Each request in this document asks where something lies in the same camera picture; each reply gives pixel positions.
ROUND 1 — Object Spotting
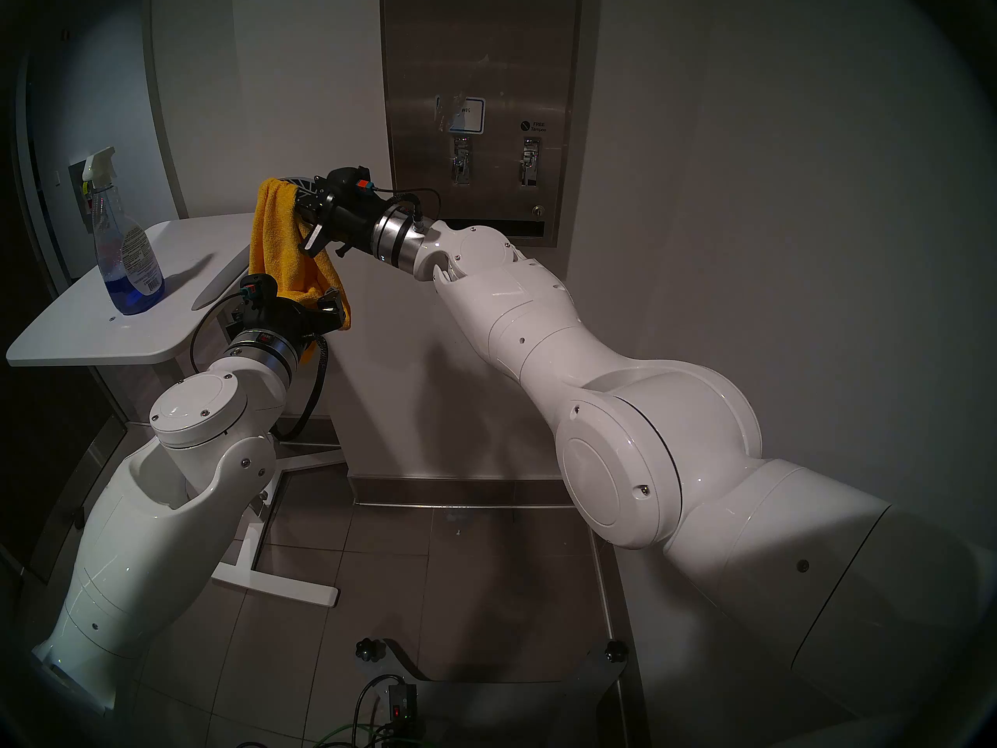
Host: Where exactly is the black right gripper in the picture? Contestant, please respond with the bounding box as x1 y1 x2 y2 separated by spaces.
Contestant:
283 175 392 260

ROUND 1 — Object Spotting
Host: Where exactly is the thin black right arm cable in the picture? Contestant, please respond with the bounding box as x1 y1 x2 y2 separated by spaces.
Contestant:
372 189 443 225

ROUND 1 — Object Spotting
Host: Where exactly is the green base cable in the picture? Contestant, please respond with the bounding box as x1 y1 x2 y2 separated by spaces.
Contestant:
312 719 390 748

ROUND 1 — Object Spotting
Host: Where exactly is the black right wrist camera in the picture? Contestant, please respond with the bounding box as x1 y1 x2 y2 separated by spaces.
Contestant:
324 166 373 203

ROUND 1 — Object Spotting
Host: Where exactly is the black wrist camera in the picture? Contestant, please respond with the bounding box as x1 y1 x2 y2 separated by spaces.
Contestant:
239 273 280 312
324 166 373 203

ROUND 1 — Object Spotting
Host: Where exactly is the white side table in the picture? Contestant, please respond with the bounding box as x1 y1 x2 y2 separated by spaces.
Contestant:
6 213 347 609

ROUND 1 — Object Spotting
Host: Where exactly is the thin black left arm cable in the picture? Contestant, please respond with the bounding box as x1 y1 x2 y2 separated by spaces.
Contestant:
189 291 246 373

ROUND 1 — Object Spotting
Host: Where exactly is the yellow microfibre cloth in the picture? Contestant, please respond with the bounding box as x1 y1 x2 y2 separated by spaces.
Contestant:
249 178 353 365

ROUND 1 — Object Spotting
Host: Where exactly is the black power box red light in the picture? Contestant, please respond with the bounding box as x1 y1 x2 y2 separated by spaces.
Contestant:
387 680 421 728

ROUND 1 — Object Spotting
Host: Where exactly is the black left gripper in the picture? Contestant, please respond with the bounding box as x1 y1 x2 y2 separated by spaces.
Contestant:
233 286 347 359

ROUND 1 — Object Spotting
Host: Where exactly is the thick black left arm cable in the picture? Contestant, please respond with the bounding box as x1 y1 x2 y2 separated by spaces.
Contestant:
277 337 328 442

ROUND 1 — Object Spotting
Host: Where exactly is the black base cable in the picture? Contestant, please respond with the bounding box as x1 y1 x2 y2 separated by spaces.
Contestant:
354 674 406 748

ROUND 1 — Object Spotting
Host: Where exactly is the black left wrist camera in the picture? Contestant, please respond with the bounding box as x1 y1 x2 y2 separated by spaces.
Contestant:
239 273 280 312

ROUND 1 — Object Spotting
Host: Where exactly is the stainless steel wall dispenser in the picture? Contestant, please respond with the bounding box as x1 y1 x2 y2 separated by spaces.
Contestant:
379 0 585 249

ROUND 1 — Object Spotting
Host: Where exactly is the spray bottle with blue liquid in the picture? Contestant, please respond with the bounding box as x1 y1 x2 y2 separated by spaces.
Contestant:
82 148 164 316

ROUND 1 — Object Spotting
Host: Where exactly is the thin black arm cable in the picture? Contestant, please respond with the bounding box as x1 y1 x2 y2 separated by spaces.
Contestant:
189 291 246 373
372 189 443 225

